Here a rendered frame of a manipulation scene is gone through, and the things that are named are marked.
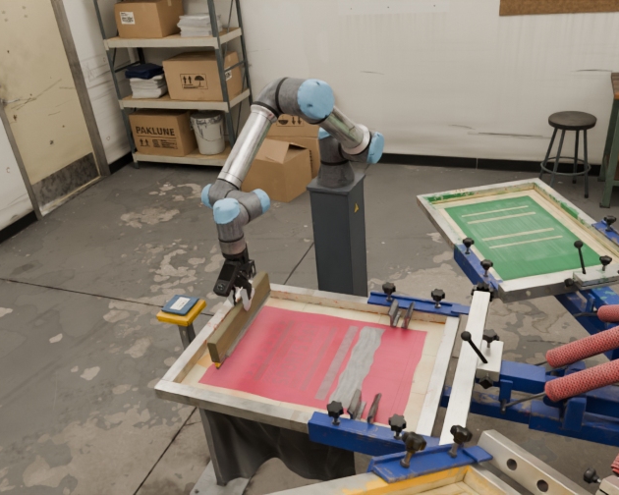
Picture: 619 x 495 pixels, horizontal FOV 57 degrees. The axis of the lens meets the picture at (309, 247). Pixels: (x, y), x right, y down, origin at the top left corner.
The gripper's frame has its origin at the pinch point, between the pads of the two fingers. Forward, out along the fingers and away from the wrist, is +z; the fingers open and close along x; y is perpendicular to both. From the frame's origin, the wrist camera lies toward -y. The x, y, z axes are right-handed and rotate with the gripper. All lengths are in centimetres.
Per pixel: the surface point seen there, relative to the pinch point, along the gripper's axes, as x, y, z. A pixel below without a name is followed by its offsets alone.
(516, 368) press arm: -82, 0, 5
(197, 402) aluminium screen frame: 0.5, -29.4, 11.8
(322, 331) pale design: -22.1, 11.7, 13.9
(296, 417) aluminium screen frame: -29.2, -28.3, 10.3
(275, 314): -3.2, 16.1, 14.0
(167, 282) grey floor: 149, 146, 110
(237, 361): -1.4, -9.2, 13.9
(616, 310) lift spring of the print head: -106, 24, -1
